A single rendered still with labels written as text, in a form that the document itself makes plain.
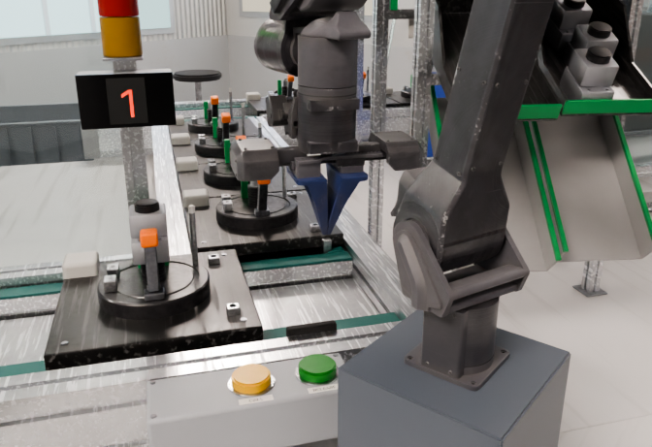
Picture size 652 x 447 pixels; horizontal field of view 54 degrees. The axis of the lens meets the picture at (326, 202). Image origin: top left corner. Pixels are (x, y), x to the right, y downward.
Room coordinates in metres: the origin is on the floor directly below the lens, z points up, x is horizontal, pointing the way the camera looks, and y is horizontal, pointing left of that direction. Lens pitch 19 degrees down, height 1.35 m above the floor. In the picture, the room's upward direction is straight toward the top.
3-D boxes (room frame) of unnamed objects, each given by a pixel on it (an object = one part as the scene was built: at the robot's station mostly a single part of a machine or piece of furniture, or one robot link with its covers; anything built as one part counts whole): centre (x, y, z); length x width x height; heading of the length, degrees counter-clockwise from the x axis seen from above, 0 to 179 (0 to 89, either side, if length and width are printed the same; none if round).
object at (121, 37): (0.85, 0.27, 1.29); 0.05 x 0.05 x 0.05
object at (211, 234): (1.04, 0.12, 1.01); 0.24 x 0.24 x 0.13; 15
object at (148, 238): (0.70, 0.21, 1.04); 0.04 x 0.02 x 0.08; 15
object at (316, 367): (0.58, 0.01, 0.96); 0.04 x 0.04 x 0.02
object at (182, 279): (0.74, 0.22, 0.98); 0.14 x 0.14 x 0.02
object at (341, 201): (0.63, -0.02, 1.14); 0.06 x 0.04 x 0.07; 15
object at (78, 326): (0.74, 0.22, 0.96); 0.24 x 0.24 x 0.02; 15
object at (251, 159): (0.62, 0.00, 1.22); 0.19 x 0.06 x 0.08; 105
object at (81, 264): (0.81, 0.34, 0.97); 0.05 x 0.05 x 0.04; 15
